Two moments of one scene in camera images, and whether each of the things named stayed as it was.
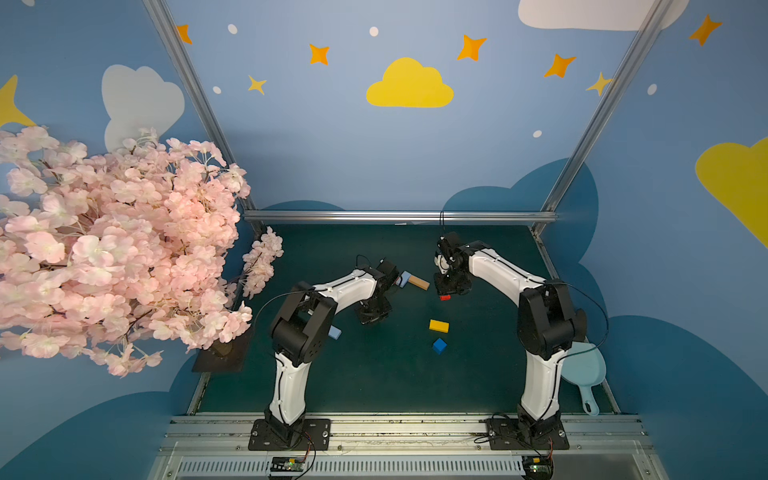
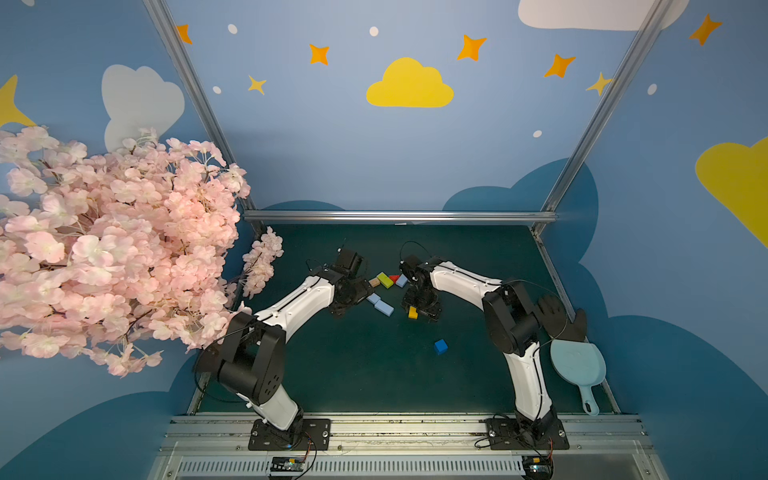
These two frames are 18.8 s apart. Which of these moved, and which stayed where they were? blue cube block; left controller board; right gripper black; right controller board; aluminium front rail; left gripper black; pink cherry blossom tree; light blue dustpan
Moved: right gripper black; left gripper black
Stayed: aluminium front rail; light blue dustpan; left controller board; blue cube block; pink cherry blossom tree; right controller board
